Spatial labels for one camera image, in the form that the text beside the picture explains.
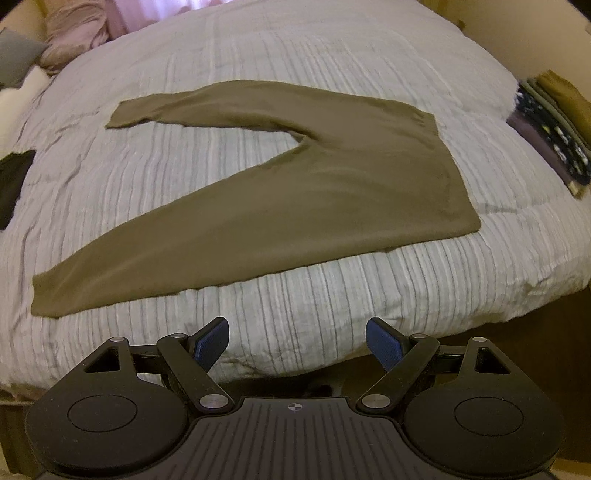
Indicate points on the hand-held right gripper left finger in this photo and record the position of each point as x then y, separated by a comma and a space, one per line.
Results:
210, 345

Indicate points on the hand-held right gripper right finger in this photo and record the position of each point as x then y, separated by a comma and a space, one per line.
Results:
383, 345

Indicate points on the olive brown pants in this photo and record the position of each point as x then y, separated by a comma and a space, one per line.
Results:
323, 184

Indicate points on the stack of patterned folded clothes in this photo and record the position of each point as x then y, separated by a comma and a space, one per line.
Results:
554, 124

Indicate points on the black garment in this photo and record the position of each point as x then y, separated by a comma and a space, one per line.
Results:
11, 184

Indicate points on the grey striped bedspread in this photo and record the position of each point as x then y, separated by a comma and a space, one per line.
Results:
277, 50

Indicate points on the white padded bolster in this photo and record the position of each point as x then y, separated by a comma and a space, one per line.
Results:
14, 106

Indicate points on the pink curtain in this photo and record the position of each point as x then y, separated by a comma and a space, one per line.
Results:
152, 11

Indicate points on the crumpled pink blanket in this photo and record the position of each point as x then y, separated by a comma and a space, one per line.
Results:
74, 32

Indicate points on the grey pillow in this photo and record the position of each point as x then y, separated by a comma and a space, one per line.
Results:
16, 57

